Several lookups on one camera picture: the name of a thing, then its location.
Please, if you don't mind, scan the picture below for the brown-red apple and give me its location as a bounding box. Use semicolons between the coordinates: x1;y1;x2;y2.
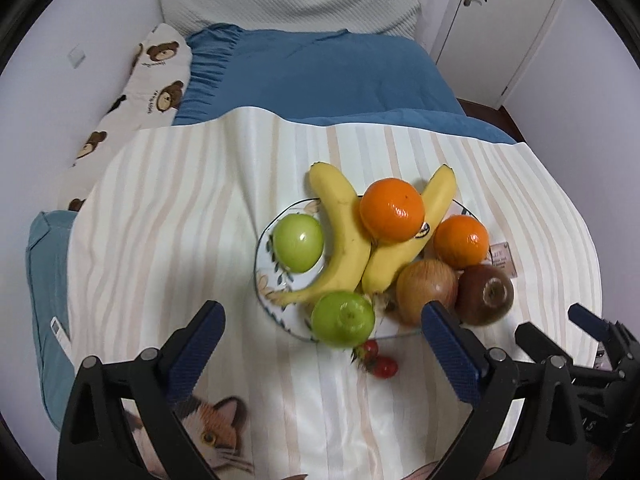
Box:
454;264;514;326

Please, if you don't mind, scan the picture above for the orange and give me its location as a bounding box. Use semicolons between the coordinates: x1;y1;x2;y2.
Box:
434;214;489;270
359;178;425;243

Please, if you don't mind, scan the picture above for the cherry tomato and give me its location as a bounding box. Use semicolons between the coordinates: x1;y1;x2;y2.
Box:
352;339;378;365
367;356;398;379

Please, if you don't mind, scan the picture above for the brown blanket label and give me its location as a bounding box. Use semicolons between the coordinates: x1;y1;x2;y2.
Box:
489;242;518;278

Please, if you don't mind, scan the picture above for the white remote control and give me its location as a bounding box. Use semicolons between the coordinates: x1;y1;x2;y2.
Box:
50;316;73;362

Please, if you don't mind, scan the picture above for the red-brown apple on plate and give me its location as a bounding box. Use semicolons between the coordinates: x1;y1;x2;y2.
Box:
396;259;458;326

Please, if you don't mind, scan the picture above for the right yellow banana with sticker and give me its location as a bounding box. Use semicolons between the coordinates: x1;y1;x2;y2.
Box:
361;165;457;296

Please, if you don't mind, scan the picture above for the left yellow banana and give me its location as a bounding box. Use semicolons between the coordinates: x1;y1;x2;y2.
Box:
269;162;371;308

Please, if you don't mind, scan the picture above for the teal pillow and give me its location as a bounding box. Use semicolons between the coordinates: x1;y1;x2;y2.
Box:
25;210;76;429

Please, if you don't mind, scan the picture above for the striped cat blanket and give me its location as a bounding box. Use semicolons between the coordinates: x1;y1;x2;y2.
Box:
67;107;602;479

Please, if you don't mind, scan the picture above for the floral oval plate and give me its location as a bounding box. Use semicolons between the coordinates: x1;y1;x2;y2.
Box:
254;197;480;342

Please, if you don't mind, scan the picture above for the small green apple on plate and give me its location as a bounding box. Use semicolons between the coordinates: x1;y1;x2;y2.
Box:
272;214;324;273

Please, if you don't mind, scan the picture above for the white door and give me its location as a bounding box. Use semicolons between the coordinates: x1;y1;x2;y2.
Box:
432;0;561;108

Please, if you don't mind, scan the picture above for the blue duvet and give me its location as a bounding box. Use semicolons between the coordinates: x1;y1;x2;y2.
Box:
174;24;513;144

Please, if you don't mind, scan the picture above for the bear print pillow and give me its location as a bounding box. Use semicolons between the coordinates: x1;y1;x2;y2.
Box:
56;23;192;211

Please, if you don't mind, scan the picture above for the grey quilted pillow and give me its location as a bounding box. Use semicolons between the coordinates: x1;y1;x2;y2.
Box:
160;0;433;39

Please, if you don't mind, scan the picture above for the wall switch left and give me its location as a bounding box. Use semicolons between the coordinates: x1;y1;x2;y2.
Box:
67;46;86;70

